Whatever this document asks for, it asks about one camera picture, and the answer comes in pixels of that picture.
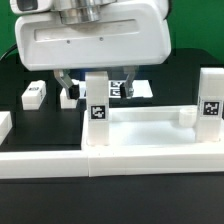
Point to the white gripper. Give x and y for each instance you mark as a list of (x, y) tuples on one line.
[(66, 35)]

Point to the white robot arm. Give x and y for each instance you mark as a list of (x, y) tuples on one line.
[(61, 35)]

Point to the fiducial marker sheet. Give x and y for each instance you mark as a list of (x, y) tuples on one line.
[(141, 88)]

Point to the white block at left edge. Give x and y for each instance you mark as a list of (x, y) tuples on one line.
[(5, 125)]

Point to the white L-shaped guide fence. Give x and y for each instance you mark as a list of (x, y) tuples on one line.
[(86, 163)]

